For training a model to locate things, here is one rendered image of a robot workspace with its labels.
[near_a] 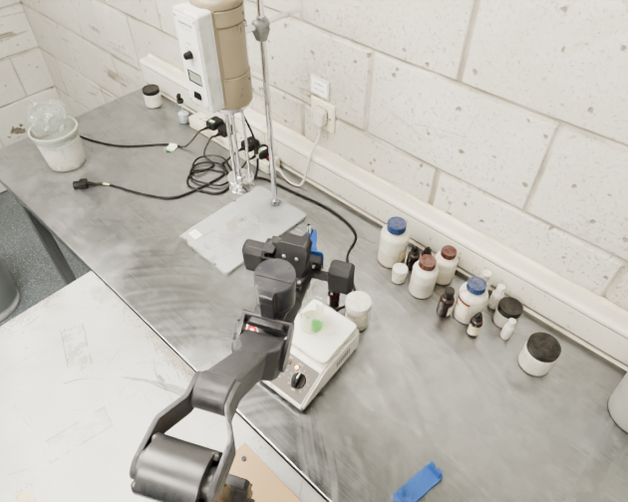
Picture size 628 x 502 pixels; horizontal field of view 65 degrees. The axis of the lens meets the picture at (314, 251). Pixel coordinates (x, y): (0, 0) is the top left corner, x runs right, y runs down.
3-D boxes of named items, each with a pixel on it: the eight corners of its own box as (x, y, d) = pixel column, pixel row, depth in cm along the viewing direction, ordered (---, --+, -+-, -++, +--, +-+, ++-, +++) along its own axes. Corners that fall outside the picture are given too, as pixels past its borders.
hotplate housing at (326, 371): (302, 414, 101) (301, 396, 95) (255, 378, 106) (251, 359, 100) (364, 341, 113) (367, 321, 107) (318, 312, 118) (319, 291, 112)
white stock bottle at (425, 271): (434, 300, 121) (443, 271, 113) (409, 298, 121) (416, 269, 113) (432, 281, 125) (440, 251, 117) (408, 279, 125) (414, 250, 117)
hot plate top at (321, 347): (324, 367, 99) (324, 365, 99) (278, 335, 104) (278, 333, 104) (358, 327, 106) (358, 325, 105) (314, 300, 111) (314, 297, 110)
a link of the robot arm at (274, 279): (282, 376, 70) (281, 334, 61) (228, 362, 72) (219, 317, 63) (305, 313, 78) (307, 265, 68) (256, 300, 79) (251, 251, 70)
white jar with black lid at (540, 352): (552, 377, 106) (565, 361, 101) (520, 375, 107) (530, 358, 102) (546, 351, 111) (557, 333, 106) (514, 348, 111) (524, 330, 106)
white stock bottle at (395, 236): (379, 269, 127) (384, 233, 118) (376, 248, 132) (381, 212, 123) (407, 268, 128) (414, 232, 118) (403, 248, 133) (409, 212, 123)
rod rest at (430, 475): (404, 513, 88) (407, 507, 86) (391, 496, 90) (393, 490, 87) (443, 478, 92) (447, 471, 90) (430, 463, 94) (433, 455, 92)
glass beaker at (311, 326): (302, 314, 108) (301, 291, 102) (326, 318, 107) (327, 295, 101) (295, 337, 104) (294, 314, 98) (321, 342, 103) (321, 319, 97)
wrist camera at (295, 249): (306, 292, 75) (306, 265, 70) (259, 280, 77) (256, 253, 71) (316, 262, 79) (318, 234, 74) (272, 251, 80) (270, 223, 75)
